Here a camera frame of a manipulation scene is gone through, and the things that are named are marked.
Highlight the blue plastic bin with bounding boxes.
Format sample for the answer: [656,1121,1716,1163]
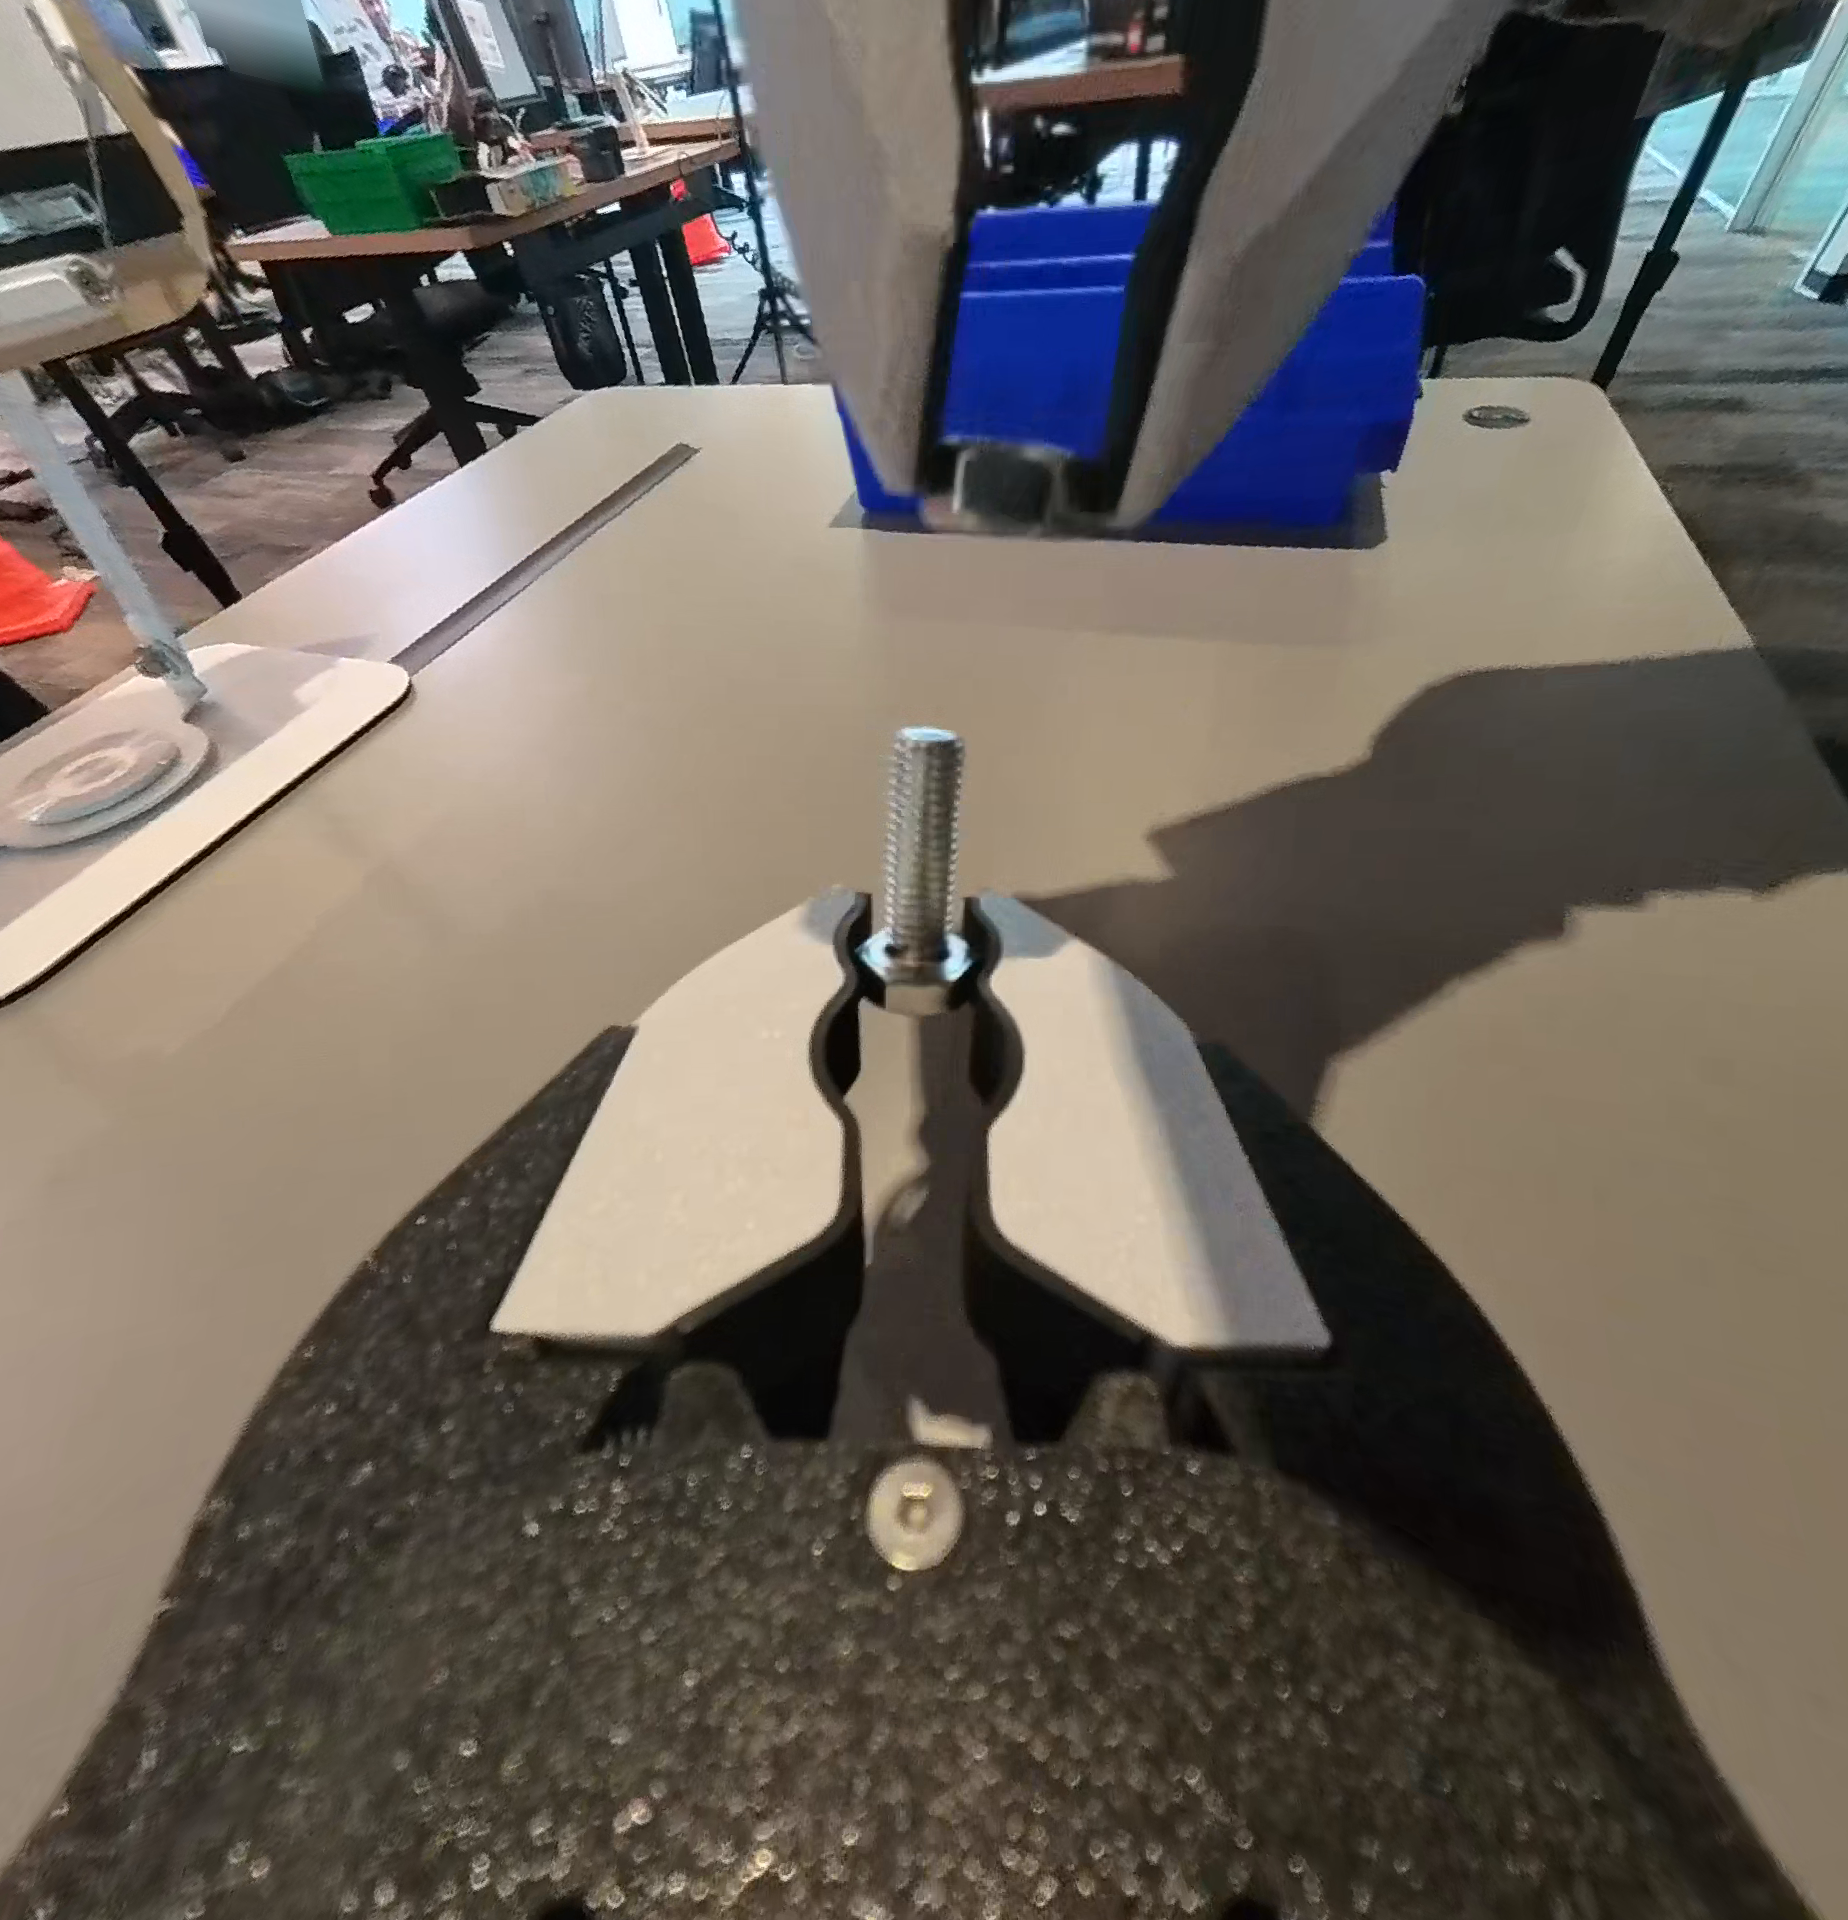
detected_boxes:
[835,202,1428,533]

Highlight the black monitor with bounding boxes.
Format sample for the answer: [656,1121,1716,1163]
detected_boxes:
[435,0,558,106]

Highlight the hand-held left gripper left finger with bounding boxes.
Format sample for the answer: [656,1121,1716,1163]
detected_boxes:
[493,884,877,1341]

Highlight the wooden desk with black legs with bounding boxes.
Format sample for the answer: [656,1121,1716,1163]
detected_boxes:
[225,142,746,451]
[972,52,1189,203]

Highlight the sign board on stand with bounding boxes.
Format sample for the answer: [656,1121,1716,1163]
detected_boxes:
[0,0,220,869]

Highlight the white base board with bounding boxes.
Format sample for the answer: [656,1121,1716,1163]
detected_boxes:
[0,643,414,1021]

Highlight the silver hex bolt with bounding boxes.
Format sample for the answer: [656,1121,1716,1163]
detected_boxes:
[855,727,1002,1021]

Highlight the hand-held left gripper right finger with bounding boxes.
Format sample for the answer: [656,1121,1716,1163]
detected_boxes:
[957,887,1335,1362]

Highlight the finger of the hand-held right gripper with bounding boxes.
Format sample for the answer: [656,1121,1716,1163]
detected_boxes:
[1111,0,1503,526]
[736,0,972,503]

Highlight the silver hex nut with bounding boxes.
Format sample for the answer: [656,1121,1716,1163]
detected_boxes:
[945,439,1083,529]

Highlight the black office chair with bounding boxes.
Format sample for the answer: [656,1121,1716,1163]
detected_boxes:
[369,276,542,511]

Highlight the green plastic bins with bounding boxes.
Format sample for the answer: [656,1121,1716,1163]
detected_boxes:
[283,132,466,238]

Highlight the black tripod light stand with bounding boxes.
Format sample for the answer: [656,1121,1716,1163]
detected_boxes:
[706,0,822,383]

